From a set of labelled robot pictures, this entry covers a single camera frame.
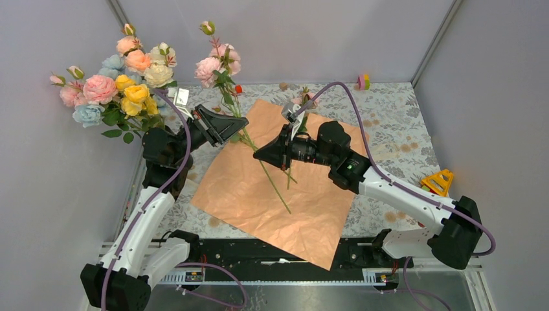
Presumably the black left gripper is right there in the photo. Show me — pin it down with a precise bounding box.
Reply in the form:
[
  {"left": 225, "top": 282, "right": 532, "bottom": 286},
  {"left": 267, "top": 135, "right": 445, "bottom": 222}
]
[{"left": 171, "top": 104, "right": 249, "bottom": 164}]

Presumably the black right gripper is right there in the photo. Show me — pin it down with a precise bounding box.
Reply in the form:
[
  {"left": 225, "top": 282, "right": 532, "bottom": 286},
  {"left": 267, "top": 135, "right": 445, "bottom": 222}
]
[{"left": 254, "top": 122, "right": 336, "bottom": 170}]

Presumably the orange wrapping paper sheet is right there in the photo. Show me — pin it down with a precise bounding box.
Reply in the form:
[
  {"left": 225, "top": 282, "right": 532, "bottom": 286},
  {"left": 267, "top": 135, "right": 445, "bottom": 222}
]
[{"left": 189, "top": 98, "right": 370, "bottom": 272}]

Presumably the white rose stem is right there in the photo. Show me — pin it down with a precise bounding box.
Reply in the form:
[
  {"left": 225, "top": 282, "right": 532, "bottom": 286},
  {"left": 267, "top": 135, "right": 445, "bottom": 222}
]
[{"left": 144, "top": 42, "right": 177, "bottom": 88}]

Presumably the yellow rose stem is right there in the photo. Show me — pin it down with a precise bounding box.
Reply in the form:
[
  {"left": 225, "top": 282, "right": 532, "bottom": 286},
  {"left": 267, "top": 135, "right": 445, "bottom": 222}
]
[{"left": 115, "top": 75, "right": 159, "bottom": 118}]

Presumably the peach rose stem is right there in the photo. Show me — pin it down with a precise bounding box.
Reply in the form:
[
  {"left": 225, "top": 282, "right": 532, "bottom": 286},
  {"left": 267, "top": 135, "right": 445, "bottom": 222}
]
[{"left": 116, "top": 23, "right": 152, "bottom": 76}]

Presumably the large pink rose stem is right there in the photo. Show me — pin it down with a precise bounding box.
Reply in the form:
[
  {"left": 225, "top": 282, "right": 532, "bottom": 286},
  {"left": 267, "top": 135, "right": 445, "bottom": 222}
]
[{"left": 60, "top": 66, "right": 120, "bottom": 106}]

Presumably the blue rose stem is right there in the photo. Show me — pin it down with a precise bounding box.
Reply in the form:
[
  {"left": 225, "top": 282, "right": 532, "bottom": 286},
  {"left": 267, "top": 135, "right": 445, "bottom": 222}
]
[{"left": 52, "top": 49, "right": 175, "bottom": 137}]

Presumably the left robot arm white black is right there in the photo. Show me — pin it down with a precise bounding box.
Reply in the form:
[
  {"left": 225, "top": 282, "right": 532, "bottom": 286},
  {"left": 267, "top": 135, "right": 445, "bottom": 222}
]
[{"left": 80, "top": 105, "right": 249, "bottom": 310}]

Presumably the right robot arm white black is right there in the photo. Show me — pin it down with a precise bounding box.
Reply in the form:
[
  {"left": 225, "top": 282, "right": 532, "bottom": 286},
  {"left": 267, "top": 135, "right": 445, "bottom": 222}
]
[{"left": 253, "top": 121, "right": 482, "bottom": 270}]

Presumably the pink rose stem in vase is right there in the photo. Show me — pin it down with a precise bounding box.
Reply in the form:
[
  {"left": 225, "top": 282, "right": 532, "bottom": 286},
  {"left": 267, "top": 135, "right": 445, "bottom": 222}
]
[{"left": 50, "top": 75, "right": 158, "bottom": 144}]

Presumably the pink green stacked toy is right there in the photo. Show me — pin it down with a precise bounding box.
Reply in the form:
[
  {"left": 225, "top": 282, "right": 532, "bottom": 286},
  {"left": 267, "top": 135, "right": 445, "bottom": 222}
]
[{"left": 356, "top": 74, "right": 370, "bottom": 91}]

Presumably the floral patterned table mat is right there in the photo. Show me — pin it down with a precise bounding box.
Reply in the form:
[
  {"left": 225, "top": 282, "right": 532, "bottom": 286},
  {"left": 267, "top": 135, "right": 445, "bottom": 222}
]
[{"left": 153, "top": 83, "right": 440, "bottom": 238}]

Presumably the yellow plastic toy piece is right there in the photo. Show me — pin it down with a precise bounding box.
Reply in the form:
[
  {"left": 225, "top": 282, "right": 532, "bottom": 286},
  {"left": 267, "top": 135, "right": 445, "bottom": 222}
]
[{"left": 421, "top": 169, "right": 454, "bottom": 196}]

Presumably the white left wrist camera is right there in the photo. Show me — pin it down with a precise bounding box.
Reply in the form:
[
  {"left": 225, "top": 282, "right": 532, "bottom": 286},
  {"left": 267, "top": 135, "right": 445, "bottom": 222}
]
[{"left": 168, "top": 87, "right": 193, "bottom": 119}]

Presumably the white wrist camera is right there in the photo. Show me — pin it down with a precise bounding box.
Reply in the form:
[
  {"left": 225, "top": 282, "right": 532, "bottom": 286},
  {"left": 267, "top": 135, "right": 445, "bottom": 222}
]
[
  {"left": 281, "top": 102, "right": 304, "bottom": 139},
  {"left": 168, "top": 87, "right": 193, "bottom": 119}
]

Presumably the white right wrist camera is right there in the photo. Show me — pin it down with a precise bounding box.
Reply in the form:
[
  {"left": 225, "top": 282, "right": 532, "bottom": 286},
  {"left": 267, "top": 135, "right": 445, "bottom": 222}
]
[{"left": 281, "top": 102, "right": 304, "bottom": 139}]

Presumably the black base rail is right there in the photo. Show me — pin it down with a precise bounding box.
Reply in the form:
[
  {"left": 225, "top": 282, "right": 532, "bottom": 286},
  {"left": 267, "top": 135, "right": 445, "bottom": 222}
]
[{"left": 118, "top": 229, "right": 460, "bottom": 283}]

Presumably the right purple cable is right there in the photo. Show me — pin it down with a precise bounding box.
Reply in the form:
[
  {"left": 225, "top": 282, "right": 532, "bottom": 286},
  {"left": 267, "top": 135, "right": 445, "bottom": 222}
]
[{"left": 291, "top": 81, "right": 497, "bottom": 311}]

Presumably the purple cable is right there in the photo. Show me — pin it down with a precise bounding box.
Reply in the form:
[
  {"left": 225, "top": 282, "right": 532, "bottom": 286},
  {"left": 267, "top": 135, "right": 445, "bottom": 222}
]
[
  {"left": 99, "top": 89, "right": 250, "bottom": 311},
  {"left": 291, "top": 81, "right": 497, "bottom": 311}
]

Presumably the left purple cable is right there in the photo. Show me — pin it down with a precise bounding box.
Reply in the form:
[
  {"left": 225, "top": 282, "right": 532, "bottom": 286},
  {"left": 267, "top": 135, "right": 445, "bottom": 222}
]
[{"left": 99, "top": 89, "right": 250, "bottom": 311}]

